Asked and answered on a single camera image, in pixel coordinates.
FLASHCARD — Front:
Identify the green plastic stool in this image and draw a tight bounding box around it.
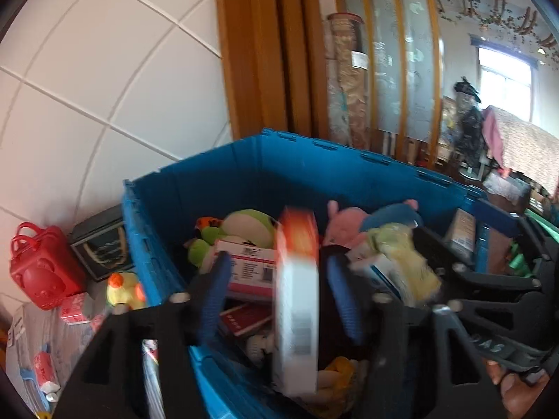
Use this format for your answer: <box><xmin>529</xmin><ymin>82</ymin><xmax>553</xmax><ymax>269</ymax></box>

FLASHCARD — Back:
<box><xmin>509</xmin><ymin>210</ymin><xmax>558</xmax><ymax>277</ymax></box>

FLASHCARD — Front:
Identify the red bear suitcase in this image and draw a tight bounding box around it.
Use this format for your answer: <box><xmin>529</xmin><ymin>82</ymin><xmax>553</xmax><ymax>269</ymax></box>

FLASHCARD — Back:
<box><xmin>9</xmin><ymin>221</ymin><xmax>87</xmax><ymax>310</ymax></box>

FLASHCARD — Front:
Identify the green frog plush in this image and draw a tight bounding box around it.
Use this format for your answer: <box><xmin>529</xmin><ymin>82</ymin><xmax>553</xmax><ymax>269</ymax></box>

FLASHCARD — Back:
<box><xmin>184</xmin><ymin>209</ymin><xmax>278</xmax><ymax>271</ymax></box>

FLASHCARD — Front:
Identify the pink pig plush orange dress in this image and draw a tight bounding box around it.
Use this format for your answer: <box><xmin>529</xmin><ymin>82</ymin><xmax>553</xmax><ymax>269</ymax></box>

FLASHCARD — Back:
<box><xmin>322</xmin><ymin>200</ymin><xmax>423</xmax><ymax>249</ymax></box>

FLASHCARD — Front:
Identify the pink tissue pack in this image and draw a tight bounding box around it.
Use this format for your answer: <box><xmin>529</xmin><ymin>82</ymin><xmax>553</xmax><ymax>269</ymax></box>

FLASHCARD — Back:
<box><xmin>219</xmin><ymin>303</ymin><xmax>273</xmax><ymax>337</ymax></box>
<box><xmin>32</xmin><ymin>351</ymin><xmax>61</xmax><ymax>395</ymax></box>
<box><xmin>60</xmin><ymin>292</ymin><xmax>94</xmax><ymax>325</ymax></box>

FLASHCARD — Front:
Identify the yellow duck plush green hood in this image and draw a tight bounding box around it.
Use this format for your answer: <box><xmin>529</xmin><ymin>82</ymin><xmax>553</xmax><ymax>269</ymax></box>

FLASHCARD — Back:
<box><xmin>106</xmin><ymin>271</ymin><xmax>147</xmax><ymax>310</ymax></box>

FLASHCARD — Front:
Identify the blue plastic hanger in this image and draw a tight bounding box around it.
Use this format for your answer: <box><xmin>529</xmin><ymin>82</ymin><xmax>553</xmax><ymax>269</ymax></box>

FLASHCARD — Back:
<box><xmin>16</xmin><ymin>343</ymin><xmax>52</xmax><ymax>413</ymax></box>

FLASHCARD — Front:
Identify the blue plastic crate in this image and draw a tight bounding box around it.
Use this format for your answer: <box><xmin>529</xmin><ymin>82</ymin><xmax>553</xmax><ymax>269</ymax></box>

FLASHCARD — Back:
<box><xmin>120</xmin><ymin>127</ymin><xmax>525</xmax><ymax>419</ymax></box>

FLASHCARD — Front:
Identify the black gift box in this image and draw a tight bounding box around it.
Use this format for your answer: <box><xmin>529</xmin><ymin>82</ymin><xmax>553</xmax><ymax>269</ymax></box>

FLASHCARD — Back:
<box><xmin>68</xmin><ymin>205</ymin><xmax>133</xmax><ymax>282</ymax></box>

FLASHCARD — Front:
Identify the wooden glass partition screen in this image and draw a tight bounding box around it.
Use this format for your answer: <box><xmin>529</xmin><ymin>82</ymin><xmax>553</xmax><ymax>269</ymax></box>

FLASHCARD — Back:
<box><xmin>325</xmin><ymin>0</ymin><xmax>443</xmax><ymax>168</ymax></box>

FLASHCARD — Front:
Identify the pink tissue pack barcode side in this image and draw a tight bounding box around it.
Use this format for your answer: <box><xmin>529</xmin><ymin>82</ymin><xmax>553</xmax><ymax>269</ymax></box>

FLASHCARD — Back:
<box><xmin>216</xmin><ymin>240</ymin><xmax>277</xmax><ymax>303</ymax></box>

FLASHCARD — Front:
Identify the person's right hand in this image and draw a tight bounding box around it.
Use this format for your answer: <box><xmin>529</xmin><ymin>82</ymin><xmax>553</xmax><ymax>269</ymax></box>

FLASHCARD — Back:
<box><xmin>483</xmin><ymin>359</ymin><xmax>550</xmax><ymax>419</ymax></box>

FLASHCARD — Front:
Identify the white remote control large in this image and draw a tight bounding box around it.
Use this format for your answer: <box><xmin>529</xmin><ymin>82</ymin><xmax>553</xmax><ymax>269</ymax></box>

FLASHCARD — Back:
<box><xmin>8</xmin><ymin>304</ymin><xmax>27</xmax><ymax>348</ymax></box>

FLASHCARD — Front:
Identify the rolled patterned carpet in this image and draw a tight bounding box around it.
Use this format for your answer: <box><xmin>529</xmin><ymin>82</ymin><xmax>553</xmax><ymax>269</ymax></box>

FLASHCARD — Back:
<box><xmin>325</xmin><ymin>12</ymin><xmax>370</xmax><ymax>150</ymax></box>

